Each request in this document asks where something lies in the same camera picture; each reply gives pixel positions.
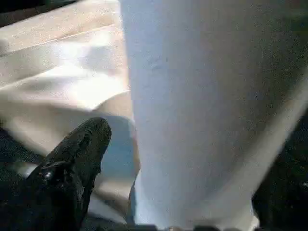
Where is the white plastic table top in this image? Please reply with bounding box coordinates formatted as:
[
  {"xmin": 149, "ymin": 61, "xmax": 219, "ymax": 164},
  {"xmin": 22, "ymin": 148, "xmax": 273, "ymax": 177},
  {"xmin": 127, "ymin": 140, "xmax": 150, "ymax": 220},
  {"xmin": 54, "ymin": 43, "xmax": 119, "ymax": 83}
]
[{"xmin": 0, "ymin": 0, "xmax": 141, "ymax": 217}]

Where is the white plastic table leg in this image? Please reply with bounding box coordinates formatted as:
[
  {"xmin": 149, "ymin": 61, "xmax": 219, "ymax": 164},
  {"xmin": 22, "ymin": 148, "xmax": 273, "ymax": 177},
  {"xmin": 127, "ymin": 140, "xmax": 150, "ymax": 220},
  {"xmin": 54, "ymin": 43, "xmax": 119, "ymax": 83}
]
[{"xmin": 120, "ymin": 0, "xmax": 308, "ymax": 229}]

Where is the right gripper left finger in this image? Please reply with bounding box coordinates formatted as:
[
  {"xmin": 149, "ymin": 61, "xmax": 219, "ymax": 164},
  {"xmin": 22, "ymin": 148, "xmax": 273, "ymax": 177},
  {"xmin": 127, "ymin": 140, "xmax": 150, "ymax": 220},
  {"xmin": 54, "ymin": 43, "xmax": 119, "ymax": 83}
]
[{"xmin": 14, "ymin": 117, "xmax": 112, "ymax": 231}]

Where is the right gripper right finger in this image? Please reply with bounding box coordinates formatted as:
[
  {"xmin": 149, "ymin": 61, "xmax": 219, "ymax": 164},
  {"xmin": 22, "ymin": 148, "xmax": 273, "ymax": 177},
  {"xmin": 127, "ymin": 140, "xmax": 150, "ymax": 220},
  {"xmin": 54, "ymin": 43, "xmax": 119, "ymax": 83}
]
[{"xmin": 252, "ymin": 144, "xmax": 308, "ymax": 231}]

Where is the black work mat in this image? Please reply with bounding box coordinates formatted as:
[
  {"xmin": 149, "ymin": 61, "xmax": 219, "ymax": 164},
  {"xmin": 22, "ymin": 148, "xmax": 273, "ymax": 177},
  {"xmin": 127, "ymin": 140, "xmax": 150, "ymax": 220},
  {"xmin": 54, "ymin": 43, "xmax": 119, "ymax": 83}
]
[{"xmin": 0, "ymin": 0, "xmax": 308, "ymax": 231}]

